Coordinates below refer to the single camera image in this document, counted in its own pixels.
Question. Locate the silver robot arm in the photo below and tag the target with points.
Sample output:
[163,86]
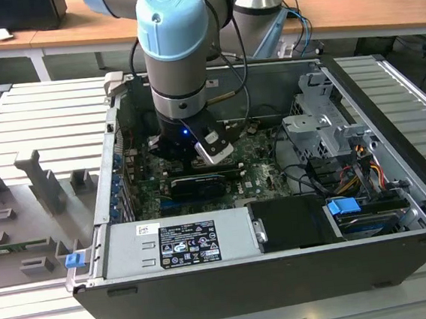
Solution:
[176,57]

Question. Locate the black RAM slot bank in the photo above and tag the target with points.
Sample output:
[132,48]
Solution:
[238,165]

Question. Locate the blue expansion slot clips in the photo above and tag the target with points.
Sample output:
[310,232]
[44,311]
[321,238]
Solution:
[115,185]

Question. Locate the black graphics card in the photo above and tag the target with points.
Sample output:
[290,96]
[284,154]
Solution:
[197,187]

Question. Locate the grey case release latch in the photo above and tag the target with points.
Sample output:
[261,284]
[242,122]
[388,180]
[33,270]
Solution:
[114,82]

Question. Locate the green motherboard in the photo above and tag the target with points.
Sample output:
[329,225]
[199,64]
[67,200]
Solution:
[263,173]

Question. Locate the grey power supply unit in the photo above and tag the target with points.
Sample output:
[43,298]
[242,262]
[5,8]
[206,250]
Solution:
[131,250]

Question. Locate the silver metal drive cage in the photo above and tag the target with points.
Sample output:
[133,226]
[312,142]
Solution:
[308,127]

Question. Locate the black plastic shroud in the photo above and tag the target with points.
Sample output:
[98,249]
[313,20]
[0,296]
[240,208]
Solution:
[291,223]

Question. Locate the blue case latch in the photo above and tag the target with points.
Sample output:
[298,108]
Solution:
[74,260]

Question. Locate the black open PC case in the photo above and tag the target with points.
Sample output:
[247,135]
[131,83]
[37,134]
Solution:
[248,288]

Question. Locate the grey parts rack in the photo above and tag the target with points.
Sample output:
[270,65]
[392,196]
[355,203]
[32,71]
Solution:
[23,223]

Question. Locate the hard disk in blue carrier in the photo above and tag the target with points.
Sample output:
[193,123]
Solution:
[342,206]

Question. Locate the green RAM stick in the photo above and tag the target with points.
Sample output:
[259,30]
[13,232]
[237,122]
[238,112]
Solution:
[14,246]

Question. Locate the black box on desk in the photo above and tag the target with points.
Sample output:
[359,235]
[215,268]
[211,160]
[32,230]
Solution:
[14,12]

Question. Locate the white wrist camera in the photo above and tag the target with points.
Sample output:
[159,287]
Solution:
[216,153]

